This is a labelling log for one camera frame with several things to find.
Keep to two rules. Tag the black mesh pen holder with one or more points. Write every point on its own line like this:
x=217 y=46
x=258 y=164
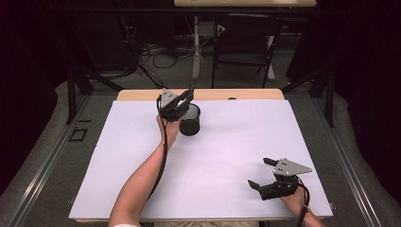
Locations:
x=190 y=124

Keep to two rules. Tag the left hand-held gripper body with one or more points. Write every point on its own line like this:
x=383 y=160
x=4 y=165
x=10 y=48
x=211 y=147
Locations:
x=168 y=105

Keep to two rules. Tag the black folding chair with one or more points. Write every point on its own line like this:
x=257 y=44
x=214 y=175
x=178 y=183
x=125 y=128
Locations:
x=246 y=38

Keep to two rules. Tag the person's right hand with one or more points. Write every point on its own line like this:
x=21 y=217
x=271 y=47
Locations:
x=294 y=200

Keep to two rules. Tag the wooden table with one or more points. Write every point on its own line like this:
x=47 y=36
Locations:
x=208 y=94

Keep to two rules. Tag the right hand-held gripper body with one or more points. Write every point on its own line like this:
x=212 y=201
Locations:
x=283 y=179

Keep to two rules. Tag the person's left hand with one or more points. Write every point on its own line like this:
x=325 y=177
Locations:
x=170 y=129

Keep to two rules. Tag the black metal stand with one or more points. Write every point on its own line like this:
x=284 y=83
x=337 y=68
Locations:
x=82 y=85
x=321 y=88

